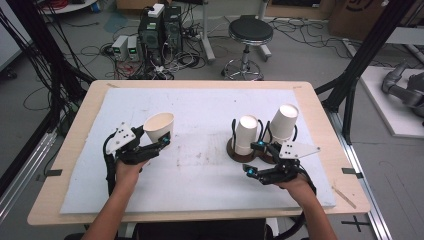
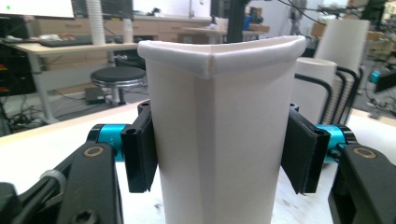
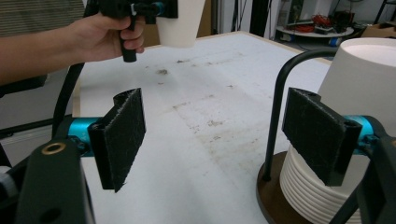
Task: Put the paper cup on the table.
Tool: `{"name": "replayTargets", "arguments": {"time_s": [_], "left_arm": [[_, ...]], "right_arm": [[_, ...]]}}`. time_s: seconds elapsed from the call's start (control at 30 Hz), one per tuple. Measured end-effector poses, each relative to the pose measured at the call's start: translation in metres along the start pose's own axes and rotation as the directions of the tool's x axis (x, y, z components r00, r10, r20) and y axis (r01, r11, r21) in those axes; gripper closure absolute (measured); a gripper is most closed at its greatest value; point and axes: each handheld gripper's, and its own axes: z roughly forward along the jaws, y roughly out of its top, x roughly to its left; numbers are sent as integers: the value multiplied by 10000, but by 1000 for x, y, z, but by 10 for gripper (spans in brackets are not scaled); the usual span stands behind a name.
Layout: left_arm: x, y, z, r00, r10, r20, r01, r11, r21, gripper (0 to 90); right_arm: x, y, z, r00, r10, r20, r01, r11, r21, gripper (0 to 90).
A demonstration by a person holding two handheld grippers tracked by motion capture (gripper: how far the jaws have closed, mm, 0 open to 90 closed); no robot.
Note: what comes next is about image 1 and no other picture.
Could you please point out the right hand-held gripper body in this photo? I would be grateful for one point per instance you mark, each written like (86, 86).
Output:
(296, 150)

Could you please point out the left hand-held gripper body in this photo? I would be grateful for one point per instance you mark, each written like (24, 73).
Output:
(121, 137)

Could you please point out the single white paper cup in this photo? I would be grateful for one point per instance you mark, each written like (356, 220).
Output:
(160, 126)

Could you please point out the short stack of white cups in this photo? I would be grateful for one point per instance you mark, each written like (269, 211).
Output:
(246, 133)

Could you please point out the dark brown double cup holder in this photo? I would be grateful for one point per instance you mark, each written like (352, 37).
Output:
(233, 152)

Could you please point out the person's left hand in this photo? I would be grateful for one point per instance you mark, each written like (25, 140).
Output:
(126, 175)

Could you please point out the person's right hand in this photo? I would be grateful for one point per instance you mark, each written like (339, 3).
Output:
(298, 188)

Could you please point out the light wooden table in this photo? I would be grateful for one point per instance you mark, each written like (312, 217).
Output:
(83, 133)

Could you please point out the white foam mat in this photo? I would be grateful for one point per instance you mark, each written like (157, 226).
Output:
(200, 106)

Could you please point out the black tape piece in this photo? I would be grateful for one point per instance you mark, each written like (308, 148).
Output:
(53, 172)
(351, 172)

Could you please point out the tan tape strip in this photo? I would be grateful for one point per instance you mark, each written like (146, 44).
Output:
(344, 197)

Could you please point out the person's dark clothing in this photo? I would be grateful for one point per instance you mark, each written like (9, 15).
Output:
(200, 230)

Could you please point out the grey power supply unit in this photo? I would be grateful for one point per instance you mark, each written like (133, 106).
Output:
(132, 48)
(119, 48)

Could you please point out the black computer tower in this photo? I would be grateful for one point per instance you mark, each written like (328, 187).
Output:
(151, 40)
(173, 30)

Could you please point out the black cross tape mark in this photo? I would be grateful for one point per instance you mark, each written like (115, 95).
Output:
(356, 222)

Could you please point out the white floor board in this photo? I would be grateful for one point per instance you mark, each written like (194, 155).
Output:
(383, 110)

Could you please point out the black round stool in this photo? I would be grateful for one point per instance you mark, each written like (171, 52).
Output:
(250, 30)

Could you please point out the grey metal table leg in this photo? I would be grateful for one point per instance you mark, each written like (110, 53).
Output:
(206, 33)

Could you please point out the white box on tower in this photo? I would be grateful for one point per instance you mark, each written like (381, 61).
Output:
(156, 10)

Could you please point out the white round table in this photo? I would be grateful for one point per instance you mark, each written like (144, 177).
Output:
(70, 6)

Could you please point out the brown cardboard box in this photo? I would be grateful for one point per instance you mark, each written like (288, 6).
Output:
(360, 16)

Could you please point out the white panel on casters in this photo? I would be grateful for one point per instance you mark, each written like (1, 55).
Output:
(10, 36)

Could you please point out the aluminium rail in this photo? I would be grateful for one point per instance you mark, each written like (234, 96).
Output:
(23, 180)
(373, 200)

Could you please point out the black metal frame post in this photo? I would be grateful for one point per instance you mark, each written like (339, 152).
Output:
(366, 50)

